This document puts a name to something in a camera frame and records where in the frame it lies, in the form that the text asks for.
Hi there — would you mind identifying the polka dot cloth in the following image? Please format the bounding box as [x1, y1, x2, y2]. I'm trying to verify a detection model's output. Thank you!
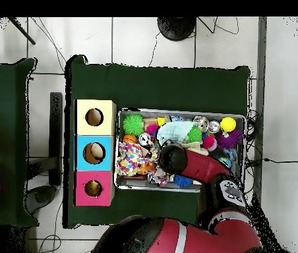
[115, 141, 159, 178]

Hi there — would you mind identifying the light teal waffle cloth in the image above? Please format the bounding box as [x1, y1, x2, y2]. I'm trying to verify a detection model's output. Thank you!
[156, 121, 202, 148]

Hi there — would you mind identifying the wooden box with three holes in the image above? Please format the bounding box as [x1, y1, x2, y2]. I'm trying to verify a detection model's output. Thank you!
[74, 98, 118, 208]

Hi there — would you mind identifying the orange mini basketball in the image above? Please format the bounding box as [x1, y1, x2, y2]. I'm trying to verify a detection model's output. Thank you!
[122, 134, 138, 145]

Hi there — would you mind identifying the green spiky ball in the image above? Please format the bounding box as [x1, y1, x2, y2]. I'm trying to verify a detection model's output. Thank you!
[122, 113, 146, 136]

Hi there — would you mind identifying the blue spiky ball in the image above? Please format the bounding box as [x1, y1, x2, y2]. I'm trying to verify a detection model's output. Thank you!
[173, 174, 194, 188]

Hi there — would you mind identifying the pink pompom ball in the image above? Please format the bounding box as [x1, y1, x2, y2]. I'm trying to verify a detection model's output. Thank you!
[201, 135, 218, 152]

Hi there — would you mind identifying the large yellow ball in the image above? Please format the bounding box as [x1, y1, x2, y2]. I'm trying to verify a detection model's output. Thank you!
[220, 116, 237, 133]

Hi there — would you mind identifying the purple spiky ball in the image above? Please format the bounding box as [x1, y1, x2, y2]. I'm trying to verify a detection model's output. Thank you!
[216, 128, 243, 151]

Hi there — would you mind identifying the black panel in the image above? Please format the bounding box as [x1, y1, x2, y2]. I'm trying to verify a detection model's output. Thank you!
[48, 92, 65, 186]

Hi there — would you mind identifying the black round base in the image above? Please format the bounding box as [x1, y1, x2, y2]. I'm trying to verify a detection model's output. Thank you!
[157, 16, 197, 42]

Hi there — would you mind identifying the dark green side tablecloth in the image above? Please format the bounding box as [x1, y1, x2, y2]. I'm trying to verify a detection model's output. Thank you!
[0, 57, 38, 227]

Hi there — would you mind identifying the black rod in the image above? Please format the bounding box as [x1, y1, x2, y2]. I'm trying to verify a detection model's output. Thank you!
[7, 16, 36, 45]

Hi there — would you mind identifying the clear wire mesh bin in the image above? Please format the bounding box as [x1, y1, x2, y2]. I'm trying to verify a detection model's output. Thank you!
[114, 107, 247, 196]

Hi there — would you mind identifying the long black floor cable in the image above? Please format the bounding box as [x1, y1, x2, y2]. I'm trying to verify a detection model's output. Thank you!
[262, 156, 298, 164]

